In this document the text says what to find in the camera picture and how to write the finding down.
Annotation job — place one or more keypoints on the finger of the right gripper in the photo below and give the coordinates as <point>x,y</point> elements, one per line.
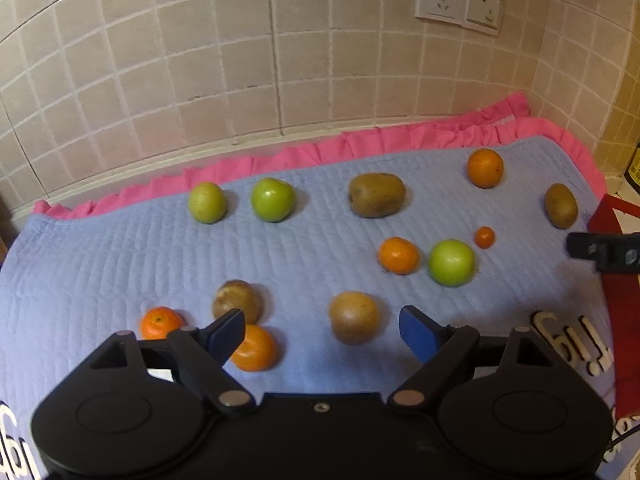
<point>610,253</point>

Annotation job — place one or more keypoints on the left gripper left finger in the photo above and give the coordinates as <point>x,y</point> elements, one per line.
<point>200,356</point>

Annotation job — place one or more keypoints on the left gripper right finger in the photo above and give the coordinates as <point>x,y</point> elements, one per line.
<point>446,355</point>

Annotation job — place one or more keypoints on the round brown kiwi front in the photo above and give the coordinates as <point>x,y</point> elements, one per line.
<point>354,317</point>

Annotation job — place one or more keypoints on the red white cardboard box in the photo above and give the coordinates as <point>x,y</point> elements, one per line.
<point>622,297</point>

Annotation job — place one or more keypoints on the orange tangerine near finger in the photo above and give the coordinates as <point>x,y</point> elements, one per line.
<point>259,350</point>

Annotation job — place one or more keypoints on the orange tangerine front left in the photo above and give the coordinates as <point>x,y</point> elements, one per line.
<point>158,322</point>

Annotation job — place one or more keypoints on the brown spotted kiwi left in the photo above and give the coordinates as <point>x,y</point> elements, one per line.
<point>238,294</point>

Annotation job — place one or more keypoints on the brown kiwi far right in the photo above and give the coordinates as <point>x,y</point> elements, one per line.
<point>560,206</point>

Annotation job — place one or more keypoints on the dark soy sauce bottle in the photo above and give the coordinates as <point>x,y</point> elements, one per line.
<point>632,173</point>

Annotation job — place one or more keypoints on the green apple centre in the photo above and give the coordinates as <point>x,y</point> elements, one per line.
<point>451,263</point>

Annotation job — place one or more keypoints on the orange tangerine centre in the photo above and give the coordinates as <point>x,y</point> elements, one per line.
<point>399,256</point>

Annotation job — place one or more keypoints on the tiny orange kumquat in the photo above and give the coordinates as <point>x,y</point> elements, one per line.
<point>484,237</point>

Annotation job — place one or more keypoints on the blue quilted mat pink trim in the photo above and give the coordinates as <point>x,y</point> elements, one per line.
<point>74,276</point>

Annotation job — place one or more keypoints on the yellow-green apple far left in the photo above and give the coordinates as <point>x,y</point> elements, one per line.
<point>207,203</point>

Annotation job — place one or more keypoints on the large orange back right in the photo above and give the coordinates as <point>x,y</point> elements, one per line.
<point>485,168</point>

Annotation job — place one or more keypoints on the green apple back row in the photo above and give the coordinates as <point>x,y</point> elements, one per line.
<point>272,199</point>

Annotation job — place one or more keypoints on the large brown kiwi back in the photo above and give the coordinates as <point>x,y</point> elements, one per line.
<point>376,195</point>

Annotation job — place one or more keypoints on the right white wall socket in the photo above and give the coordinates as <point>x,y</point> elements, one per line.
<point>483,16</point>

